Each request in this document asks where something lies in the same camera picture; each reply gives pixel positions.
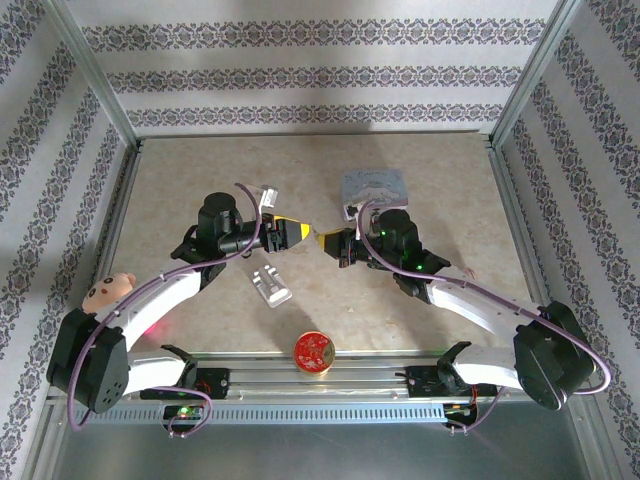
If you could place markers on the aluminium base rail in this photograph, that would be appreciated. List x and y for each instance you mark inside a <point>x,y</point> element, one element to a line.
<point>320,390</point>

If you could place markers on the pink plush doll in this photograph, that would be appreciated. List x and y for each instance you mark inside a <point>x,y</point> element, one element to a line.
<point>107,290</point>

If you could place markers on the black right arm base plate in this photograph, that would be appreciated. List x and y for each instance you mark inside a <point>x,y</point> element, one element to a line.
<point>420,382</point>

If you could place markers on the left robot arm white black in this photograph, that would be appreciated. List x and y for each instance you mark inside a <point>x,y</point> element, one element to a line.
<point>150,305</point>

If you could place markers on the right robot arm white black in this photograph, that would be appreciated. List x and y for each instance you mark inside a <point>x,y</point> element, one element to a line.
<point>480,305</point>

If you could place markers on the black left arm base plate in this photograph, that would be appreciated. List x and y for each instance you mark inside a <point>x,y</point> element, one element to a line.
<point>215,381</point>

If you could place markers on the aluminium frame post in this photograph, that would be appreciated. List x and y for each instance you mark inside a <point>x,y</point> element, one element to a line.
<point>537,70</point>
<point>94,70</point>

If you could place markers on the aluminium frame cross rail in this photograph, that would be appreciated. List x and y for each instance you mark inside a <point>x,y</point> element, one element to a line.
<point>315,135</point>

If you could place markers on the circuit board with green light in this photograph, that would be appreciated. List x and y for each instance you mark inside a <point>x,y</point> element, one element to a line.
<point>182,412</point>

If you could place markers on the aluminium frame side rail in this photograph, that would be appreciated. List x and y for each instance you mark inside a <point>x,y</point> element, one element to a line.
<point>515,215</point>
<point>114,225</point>

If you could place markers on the round red gold tin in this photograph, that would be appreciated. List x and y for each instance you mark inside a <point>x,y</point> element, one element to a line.
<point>312,350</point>

